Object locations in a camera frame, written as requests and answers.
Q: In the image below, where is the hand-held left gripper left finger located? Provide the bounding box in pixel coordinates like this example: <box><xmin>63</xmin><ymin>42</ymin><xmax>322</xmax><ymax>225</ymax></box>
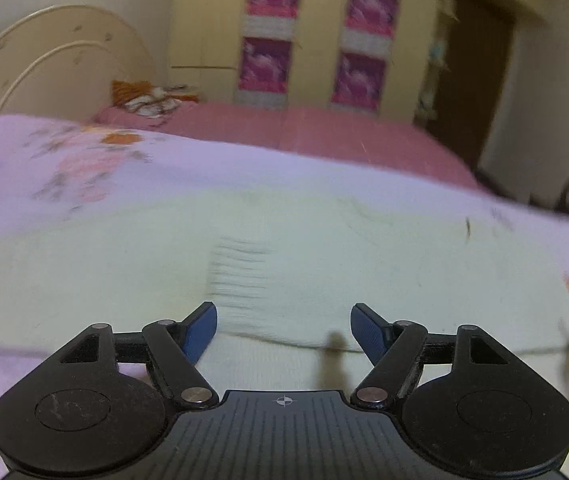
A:
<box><xmin>44</xmin><ymin>301</ymin><xmax>221</xmax><ymax>409</ymax></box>

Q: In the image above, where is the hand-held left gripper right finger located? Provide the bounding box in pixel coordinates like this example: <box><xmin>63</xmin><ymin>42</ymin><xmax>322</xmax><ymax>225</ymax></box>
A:
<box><xmin>349</xmin><ymin>303</ymin><xmax>520</xmax><ymax>409</ymax></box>

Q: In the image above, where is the white knit sweater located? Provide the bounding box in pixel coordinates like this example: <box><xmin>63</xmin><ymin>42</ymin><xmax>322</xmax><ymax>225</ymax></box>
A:
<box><xmin>0</xmin><ymin>186</ymin><xmax>569</xmax><ymax>393</ymax></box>

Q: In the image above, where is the orange and white clothes pile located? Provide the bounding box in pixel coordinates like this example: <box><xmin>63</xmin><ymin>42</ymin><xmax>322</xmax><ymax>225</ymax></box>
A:
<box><xmin>109</xmin><ymin>80</ymin><xmax>200</xmax><ymax>119</ymax></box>

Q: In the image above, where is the floral printed blanket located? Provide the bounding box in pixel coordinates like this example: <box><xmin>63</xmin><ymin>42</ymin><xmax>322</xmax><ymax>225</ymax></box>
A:
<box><xmin>0</xmin><ymin>114</ymin><xmax>569</xmax><ymax>480</ymax></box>

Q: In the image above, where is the pink checked bedsheet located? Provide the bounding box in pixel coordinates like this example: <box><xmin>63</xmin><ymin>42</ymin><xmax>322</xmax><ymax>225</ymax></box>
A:
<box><xmin>87</xmin><ymin>101</ymin><xmax>490</xmax><ymax>192</ymax></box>

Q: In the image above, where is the cream corner shelf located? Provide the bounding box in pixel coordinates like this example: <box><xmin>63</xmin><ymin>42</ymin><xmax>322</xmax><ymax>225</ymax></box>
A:
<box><xmin>413</xmin><ymin>10</ymin><xmax>454</xmax><ymax>130</ymax></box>

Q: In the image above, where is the dark wooden door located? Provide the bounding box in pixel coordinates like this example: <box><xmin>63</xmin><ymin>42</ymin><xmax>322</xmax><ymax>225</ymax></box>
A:
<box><xmin>437</xmin><ymin>0</ymin><xmax>516</xmax><ymax>172</ymax></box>

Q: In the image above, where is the cream curved headboard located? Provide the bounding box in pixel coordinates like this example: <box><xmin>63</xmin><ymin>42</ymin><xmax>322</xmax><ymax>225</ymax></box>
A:
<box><xmin>0</xmin><ymin>5</ymin><xmax>158</xmax><ymax>133</ymax></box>

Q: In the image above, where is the cream wardrobe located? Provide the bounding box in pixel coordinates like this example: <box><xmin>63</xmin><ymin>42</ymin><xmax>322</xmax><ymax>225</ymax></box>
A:
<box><xmin>169</xmin><ymin>0</ymin><xmax>453</xmax><ymax>126</ymax></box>

